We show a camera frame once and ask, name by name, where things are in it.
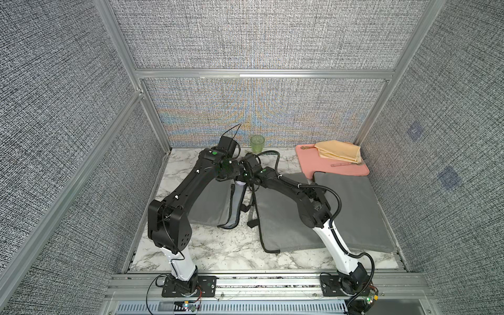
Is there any grey laptop bag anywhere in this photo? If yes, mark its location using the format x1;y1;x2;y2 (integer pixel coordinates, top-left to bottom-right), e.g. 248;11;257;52
255;173;330;253
313;172;395;253
188;180;246;230

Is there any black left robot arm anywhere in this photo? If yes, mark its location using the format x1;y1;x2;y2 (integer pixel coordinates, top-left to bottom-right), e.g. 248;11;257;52
147;135;240;296

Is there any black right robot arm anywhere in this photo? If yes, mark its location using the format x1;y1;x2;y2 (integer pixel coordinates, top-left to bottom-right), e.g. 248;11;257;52
238;153;375;301

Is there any green plastic cup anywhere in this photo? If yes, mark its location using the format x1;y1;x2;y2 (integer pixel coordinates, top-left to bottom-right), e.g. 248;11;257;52
250;135;265;154

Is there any pink tray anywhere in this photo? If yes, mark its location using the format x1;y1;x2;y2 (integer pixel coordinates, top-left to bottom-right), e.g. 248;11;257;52
295;144;370;179

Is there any tan folded cloth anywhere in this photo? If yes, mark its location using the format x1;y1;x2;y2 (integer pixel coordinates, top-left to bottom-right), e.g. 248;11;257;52
314;140;362;164

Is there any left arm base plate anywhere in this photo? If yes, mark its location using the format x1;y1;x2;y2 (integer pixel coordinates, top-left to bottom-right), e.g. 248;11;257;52
161;275;217;299

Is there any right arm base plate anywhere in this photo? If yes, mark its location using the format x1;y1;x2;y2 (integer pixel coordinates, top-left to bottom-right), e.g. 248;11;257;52
319;272;350;298

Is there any aluminium front rail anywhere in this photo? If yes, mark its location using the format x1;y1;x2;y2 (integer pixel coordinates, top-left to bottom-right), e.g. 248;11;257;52
99;270;442;314

